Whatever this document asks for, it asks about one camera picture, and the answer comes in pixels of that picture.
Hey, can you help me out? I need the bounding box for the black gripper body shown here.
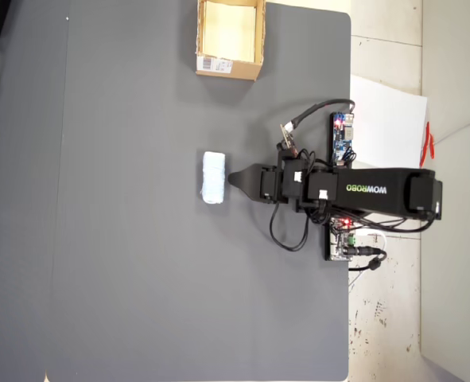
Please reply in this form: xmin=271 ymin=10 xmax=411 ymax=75
xmin=257 ymin=152 xmax=306 ymax=205

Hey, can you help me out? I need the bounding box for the white green controller board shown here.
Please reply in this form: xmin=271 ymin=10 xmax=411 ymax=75
xmin=323 ymin=216 xmax=359 ymax=263

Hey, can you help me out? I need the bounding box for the black power cable with plug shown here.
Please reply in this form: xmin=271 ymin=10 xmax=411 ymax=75
xmin=347 ymin=246 xmax=389 ymax=274

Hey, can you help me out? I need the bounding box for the light blue block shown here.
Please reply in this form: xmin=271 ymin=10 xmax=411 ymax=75
xmin=197 ymin=150 xmax=227 ymax=206

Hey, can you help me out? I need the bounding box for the grey table mat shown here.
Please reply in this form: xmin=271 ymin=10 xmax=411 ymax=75
xmin=45 ymin=0 xmax=353 ymax=382

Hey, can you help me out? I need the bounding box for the black sleeved camera cable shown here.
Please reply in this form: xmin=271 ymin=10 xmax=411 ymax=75
xmin=290 ymin=99 xmax=357 ymax=131

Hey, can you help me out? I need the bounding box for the black servo cable loop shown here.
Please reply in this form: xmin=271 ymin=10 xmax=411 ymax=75
xmin=269 ymin=201 xmax=312 ymax=253

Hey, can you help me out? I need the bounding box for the blue circuit board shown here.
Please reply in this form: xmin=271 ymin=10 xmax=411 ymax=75
xmin=328 ymin=112 xmax=357 ymax=166

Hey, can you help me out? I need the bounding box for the white cable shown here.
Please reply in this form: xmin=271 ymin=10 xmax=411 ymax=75
xmin=356 ymin=232 xmax=389 ymax=250

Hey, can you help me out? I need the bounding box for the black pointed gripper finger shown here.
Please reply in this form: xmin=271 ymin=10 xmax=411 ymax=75
xmin=227 ymin=163 xmax=262 ymax=201

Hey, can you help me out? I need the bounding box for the small wrist camera board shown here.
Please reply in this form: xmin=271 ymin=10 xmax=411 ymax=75
xmin=279 ymin=122 xmax=299 ymax=158

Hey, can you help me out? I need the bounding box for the open cardboard box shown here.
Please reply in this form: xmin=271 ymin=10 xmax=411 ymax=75
xmin=195 ymin=0 xmax=267 ymax=82

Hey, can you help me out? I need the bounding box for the white paper sheet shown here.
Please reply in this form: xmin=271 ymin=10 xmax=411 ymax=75
xmin=349 ymin=74 xmax=429 ymax=181

